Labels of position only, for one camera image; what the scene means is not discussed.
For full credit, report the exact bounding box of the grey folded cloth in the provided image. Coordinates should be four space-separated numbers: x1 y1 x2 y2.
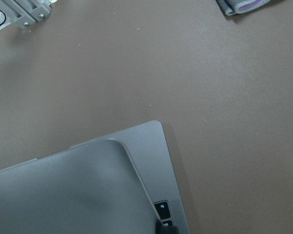
216 0 270 16

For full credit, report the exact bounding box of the grey laptop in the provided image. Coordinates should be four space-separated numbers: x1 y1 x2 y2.
0 120 190 234

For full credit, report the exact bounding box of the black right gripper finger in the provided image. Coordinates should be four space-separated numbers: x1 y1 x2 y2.
155 220 179 234

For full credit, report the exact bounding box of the aluminium frame post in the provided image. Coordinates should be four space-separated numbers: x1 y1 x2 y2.
0 0 56 29

